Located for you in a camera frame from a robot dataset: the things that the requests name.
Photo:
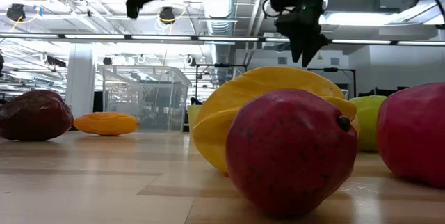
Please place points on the yellow toy starfruit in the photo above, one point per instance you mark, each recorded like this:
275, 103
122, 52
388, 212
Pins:
243, 92

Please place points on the pale green cup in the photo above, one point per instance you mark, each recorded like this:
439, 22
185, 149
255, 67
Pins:
192, 119

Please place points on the clear plastic bin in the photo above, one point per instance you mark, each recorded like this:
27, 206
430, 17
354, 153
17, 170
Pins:
146, 95

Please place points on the wall vent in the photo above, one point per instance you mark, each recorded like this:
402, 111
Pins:
334, 61
282, 60

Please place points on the long linear ceiling light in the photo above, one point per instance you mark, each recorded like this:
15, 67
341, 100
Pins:
94, 37

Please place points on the red toy apple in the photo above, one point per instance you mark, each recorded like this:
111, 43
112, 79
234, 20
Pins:
413, 133

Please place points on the small dark red fruit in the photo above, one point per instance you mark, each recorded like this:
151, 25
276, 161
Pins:
288, 154

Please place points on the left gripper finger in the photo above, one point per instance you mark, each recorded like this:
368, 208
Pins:
149, 0

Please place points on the yellow-green toy fruit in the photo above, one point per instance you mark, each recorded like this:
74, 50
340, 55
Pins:
370, 123

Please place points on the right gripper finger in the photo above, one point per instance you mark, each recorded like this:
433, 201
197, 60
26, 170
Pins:
296, 46
311, 48

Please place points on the dark desk row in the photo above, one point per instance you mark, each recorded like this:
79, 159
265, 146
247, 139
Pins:
400, 90

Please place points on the orange toy mango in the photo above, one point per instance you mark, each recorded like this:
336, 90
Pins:
104, 124

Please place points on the black frame stand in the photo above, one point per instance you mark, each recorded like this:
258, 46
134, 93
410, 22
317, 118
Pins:
330, 69
222, 65

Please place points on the dark red-brown toy fruit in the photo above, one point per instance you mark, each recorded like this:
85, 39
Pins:
34, 116

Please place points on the white column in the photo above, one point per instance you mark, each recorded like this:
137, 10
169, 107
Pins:
80, 78

